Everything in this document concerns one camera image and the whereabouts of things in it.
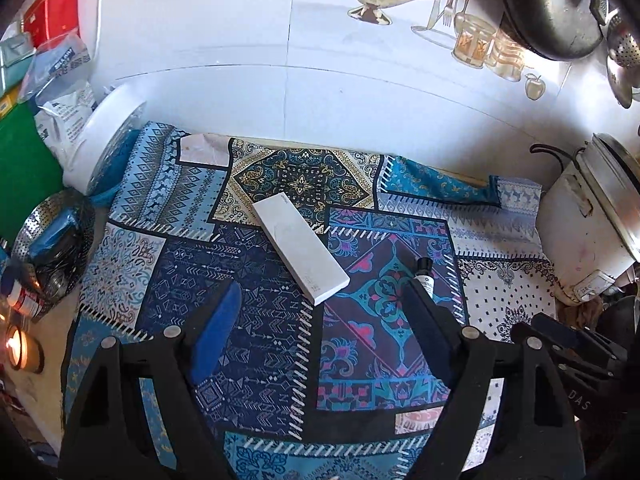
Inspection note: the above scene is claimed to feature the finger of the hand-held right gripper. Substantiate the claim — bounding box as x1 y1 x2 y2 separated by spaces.
530 312 628 363

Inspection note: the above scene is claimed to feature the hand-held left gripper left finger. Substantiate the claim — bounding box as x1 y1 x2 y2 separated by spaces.
57 277 243 480

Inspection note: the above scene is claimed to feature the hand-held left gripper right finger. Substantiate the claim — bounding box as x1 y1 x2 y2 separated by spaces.
402 280 586 480

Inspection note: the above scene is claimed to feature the small dark white-labelled bottle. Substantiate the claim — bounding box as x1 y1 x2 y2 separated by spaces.
414 256 441 294

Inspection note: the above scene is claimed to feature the patterned blue tablecloth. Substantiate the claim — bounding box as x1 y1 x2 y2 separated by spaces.
62 120 558 480

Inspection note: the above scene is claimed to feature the white rice cooker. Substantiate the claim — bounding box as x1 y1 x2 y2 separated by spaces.
530 132 640 306

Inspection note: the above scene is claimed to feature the long flat white box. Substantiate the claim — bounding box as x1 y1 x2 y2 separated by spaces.
251 192 351 306

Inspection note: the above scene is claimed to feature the perforated metal steamer basin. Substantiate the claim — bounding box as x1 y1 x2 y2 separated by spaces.
12 191 97 318

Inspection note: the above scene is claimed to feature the blue cloth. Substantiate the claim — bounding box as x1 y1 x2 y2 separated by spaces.
90 130 144 208

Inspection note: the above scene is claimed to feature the small red-labelled jar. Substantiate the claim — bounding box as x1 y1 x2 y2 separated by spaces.
1 267 51 320

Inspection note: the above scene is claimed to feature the lit candle in glass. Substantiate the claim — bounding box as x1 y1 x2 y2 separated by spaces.
2 325 46 374

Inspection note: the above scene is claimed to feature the white round plastic container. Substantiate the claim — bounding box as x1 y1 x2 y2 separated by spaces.
62 84 147 196

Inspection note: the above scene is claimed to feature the green board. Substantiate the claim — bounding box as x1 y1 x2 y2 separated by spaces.
0 87 67 247

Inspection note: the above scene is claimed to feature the white printed plastic bag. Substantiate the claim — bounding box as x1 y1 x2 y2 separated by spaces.
35 85 99 167

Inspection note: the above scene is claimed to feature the metal colander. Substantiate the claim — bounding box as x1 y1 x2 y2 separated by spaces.
604 10 640 109

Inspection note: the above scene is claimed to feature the clear blue-printed plastic bag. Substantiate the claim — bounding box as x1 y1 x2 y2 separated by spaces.
20 35 94 107

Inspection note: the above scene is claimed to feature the dark metal wok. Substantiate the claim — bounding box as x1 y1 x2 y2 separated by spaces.
495 0 608 62

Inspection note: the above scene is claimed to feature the teal packet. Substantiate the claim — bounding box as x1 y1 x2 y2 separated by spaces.
0 30 37 97

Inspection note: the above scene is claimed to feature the red bag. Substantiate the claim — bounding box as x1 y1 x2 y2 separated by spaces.
22 0 84 52

